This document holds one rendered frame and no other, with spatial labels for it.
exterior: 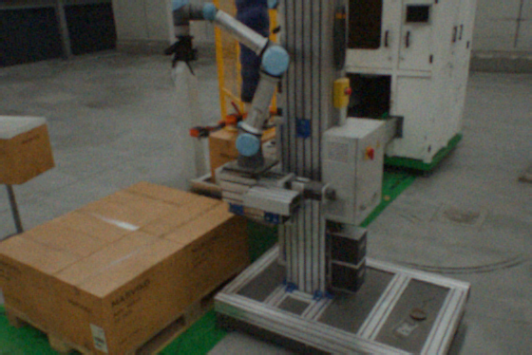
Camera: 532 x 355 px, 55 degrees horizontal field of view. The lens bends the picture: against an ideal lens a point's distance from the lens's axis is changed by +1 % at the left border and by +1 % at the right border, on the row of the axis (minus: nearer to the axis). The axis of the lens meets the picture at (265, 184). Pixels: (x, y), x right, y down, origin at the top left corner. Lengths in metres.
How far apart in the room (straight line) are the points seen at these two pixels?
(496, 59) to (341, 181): 9.13
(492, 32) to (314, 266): 9.21
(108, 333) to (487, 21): 10.11
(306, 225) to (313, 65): 0.88
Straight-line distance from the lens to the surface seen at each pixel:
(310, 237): 2.83
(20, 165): 4.06
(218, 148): 3.52
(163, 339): 3.12
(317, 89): 2.52
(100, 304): 2.66
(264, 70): 2.37
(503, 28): 11.55
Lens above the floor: 1.94
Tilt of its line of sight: 22 degrees down
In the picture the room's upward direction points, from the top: 2 degrees counter-clockwise
